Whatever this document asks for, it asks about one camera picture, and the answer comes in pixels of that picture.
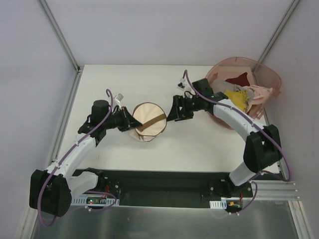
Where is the beige round mesh laundry bag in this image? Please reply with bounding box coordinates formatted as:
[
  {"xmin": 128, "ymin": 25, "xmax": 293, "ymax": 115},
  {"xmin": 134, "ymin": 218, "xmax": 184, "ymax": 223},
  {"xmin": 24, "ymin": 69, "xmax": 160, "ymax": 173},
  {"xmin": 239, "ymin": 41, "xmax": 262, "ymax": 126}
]
[{"xmin": 130, "ymin": 102, "xmax": 167, "ymax": 142}]

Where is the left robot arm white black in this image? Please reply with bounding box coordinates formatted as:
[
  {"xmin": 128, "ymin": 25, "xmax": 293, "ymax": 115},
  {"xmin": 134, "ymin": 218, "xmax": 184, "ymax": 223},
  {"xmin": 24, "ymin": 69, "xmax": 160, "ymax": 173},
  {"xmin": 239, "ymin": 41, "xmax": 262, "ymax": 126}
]
[{"xmin": 29, "ymin": 100, "xmax": 142, "ymax": 217}]

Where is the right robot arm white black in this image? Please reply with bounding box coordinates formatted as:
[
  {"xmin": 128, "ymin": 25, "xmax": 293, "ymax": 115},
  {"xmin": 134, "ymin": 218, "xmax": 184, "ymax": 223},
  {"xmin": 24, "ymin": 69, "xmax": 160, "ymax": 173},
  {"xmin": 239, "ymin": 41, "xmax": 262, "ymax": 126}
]
[{"xmin": 167, "ymin": 78, "xmax": 283, "ymax": 198}]

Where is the grey beige bra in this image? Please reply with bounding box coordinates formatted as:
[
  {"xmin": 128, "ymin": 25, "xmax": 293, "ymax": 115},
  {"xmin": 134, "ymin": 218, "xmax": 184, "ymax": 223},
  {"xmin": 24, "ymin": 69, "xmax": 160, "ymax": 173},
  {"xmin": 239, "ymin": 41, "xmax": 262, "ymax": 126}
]
[{"xmin": 211, "ymin": 79, "xmax": 240, "ymax": 93}]

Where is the yellow bra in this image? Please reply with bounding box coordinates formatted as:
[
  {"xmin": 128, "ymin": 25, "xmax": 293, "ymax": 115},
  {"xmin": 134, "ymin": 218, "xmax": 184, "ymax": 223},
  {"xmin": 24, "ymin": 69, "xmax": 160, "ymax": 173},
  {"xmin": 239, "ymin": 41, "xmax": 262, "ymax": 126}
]
[{"xmin": 224, "ymin": 91, "xmax": 250, "ymax": 112}]

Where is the dark red garment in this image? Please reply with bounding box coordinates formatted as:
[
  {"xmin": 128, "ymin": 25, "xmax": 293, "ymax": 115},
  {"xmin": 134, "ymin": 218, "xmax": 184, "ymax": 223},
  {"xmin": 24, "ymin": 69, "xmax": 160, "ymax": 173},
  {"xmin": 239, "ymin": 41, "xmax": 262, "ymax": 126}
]
[{"xmin": 225, "ymin": 72, "xmax": 250, "ymax": 87}]

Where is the light pink garment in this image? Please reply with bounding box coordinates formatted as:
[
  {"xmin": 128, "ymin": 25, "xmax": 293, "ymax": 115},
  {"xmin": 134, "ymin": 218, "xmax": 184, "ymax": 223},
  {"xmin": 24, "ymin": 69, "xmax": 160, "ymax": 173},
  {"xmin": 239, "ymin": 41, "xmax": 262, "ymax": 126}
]
[{"xmin": 243, "ymin": 85, "xmax": 273, "ymax": 113}]

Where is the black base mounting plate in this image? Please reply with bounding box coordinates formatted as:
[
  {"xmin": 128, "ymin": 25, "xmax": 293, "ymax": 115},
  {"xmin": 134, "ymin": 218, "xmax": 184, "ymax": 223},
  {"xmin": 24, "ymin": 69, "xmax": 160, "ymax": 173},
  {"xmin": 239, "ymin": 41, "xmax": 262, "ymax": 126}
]
[{"xmin": 74, "ymin": 169, "xmax": 259, "ymax": 207}]

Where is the pink translucent plastic basket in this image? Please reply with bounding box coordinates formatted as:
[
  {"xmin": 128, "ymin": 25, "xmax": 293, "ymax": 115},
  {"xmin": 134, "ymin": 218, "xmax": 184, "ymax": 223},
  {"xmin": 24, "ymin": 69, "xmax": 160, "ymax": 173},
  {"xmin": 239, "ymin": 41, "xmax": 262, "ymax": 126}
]
[{"xmin": 206, "ymin": 57, "xmax": 282, "ymax": 120}]

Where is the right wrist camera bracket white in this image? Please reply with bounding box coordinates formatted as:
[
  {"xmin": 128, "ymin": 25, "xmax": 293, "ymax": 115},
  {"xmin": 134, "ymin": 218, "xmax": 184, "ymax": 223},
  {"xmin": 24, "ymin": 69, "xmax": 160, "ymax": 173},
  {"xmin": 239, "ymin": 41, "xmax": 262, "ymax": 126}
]
[{"xmin": 177, "ymin": 79, "xmax": 186, "ymax": 91}]

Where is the wrist camera bracket white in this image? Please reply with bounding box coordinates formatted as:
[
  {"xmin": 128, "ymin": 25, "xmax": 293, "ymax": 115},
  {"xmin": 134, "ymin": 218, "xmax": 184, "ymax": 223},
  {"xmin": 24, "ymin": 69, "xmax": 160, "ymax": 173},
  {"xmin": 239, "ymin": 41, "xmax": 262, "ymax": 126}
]
[
  {"xmin": 114, "ymin": 94, "xmax": 124, "ymax": 108},
  {"xmin": 177, "ymin": 79, "xmax": 186, "ymax": 91}
]

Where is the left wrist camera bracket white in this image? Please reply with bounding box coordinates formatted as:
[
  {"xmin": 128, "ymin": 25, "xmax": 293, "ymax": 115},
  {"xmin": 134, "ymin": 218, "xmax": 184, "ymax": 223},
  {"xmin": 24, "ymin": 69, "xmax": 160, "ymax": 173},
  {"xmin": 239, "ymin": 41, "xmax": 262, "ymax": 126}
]
[{"xmin": 114, "ymin": 94, "xmax": 124, "ymax": 108}]

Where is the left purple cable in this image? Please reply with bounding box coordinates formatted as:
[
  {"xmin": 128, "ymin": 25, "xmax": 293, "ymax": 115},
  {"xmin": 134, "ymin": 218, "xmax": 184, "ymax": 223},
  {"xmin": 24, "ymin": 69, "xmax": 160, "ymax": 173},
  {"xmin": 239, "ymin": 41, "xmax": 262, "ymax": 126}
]
[{"xmin": 37, "ymin": 89, "xmax": 118, "ymax": 228}]

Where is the purple cable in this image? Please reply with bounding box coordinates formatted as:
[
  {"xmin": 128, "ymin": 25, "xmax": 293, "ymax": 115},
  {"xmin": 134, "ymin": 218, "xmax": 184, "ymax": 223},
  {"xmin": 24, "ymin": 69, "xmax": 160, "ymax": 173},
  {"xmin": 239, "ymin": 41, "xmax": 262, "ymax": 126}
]
[
  {"xmin": 183, "ymin": 69, "xmax": 291, "ymax": 217},
  {"xmin": 37, "ymin": 89, "xmax": 118, "ymax": 228}
]

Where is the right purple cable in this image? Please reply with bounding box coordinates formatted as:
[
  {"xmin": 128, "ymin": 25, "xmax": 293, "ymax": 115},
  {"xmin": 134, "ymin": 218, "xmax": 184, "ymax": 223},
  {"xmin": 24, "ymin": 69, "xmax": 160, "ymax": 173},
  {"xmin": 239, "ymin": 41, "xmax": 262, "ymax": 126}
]
[{"xmin": 183, "ymin": 69, "xmax": 291, "ymax": 217}]

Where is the left aluminium frame post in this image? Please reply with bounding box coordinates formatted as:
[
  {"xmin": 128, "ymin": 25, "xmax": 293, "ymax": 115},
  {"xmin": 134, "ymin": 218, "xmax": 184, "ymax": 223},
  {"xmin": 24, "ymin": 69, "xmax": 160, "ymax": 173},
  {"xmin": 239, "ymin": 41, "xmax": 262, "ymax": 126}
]
[{"xmin": 37, "ymin": 0, "xmax": 81, "ymax": 73}]

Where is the aluminium frame post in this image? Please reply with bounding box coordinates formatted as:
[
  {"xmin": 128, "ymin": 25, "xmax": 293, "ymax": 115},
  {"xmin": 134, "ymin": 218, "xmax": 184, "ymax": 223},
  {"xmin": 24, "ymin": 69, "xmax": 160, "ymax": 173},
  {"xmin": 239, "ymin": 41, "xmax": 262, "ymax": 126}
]
[
  {"xmin": 258, "ymin": 0, "xmax": 302, "ymax": 63},
  {"xmin": 37, "ymin": 0, "xmax": 81, "ymax": 73}
]

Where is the left white cable duct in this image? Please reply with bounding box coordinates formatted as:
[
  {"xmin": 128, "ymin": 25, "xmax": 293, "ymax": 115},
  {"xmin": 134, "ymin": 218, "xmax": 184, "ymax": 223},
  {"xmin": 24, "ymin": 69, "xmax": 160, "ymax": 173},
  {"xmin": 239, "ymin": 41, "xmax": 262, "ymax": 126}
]
[{"xmin": 71, "ymin": 196, "xmax": 120, "ymax": 207}]

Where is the white cable duct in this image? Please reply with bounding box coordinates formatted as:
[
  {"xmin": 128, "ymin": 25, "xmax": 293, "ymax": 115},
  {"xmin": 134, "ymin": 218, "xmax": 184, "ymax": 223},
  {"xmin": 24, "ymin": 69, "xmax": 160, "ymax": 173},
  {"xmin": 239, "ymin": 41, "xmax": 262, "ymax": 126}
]
[
  {"xmin": 209, "ymin": 199, "xmax": 227, "ymax": 210},
  {"xmin": 71, "ymin": 196, "xmax": 120, "ymax": 207}
]

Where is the right white cable duct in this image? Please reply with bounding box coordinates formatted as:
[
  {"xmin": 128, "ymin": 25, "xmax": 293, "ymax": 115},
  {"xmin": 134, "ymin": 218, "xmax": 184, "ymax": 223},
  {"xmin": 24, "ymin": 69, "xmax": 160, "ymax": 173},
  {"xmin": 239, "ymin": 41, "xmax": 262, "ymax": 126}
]
[{"xmin": 209, "ymin": 199, "xmax": 227, "ymax": 210}]

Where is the right aluminium frame post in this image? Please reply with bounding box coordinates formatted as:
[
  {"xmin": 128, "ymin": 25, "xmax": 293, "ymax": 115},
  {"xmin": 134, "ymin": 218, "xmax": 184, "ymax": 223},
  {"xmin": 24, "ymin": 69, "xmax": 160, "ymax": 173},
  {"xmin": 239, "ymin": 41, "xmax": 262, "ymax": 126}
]
[{"xmin": 258, "ymin": 0, "xmax": 302, "ymax": 63}]

